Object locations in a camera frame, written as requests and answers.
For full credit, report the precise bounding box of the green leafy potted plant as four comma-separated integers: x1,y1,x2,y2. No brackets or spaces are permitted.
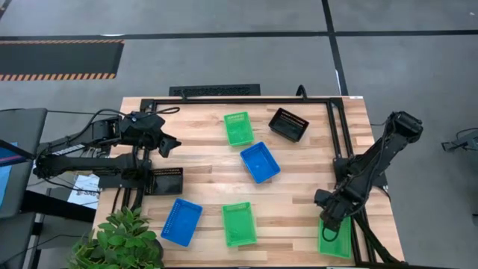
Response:
66,205,166,269

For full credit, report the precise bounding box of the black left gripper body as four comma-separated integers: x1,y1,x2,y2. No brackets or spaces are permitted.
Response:
121,111,168,151

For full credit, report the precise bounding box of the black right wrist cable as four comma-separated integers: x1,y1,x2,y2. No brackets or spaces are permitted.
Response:
321,223,341,243

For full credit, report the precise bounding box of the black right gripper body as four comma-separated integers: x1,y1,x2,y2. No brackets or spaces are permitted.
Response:
314,188,359,222

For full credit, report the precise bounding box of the white paper sheet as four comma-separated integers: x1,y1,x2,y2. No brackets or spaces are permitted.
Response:
66,174,102,210

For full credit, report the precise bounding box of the green plastic basket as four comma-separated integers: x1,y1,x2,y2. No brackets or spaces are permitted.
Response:
223,111,256,147
317,215,353,260
221,201,258,248

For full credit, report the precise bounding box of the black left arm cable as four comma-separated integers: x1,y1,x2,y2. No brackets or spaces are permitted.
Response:
46,108,130,150

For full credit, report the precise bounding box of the black hazard-striped floor mat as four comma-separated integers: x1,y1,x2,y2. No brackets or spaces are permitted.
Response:
0,39,125,82

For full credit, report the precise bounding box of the black perforated panel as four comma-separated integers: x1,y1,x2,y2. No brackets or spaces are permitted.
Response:
168,84,261,97

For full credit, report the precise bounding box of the black aluminium table frame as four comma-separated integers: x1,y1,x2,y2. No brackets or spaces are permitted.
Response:
111,96,403,267

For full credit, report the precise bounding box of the grey stand base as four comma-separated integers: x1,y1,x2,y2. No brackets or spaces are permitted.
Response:
441,128,478,164

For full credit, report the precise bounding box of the black plastic basket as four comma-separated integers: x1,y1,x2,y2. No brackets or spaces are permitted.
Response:
267,107,311,143
267,108,311,143
144,167,184,197

